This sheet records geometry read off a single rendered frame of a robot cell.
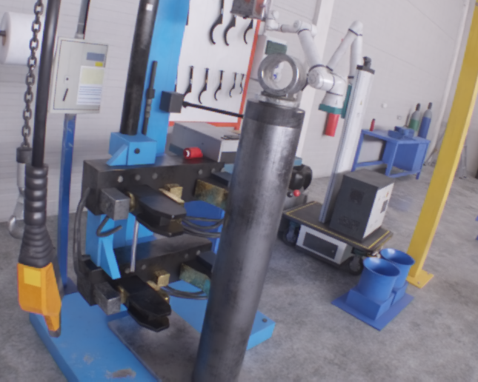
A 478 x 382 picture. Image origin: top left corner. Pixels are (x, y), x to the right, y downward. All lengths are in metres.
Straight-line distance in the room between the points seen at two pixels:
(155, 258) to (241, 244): 0.67
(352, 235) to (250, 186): 2.26
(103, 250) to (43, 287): 1.02
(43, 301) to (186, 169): 1.22
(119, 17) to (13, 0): 0.93
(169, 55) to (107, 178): 0.68
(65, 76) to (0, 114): 1.27
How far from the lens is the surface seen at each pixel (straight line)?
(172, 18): 1.99
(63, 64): 2.19
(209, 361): 1.83
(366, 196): 3.47
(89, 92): 2.27
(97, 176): 1.68
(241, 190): 1.43
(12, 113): 3.39
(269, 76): 1.48
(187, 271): 2.15
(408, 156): 8.36
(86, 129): 3.66
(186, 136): 2.24
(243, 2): 1.81
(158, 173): 1.83
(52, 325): 1.03
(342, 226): 3.60
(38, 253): 0.82
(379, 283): 3.05
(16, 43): 2.07
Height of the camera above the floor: 1.60
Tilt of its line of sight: 15 degrees down
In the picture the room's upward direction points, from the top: 11 degrees clockwise
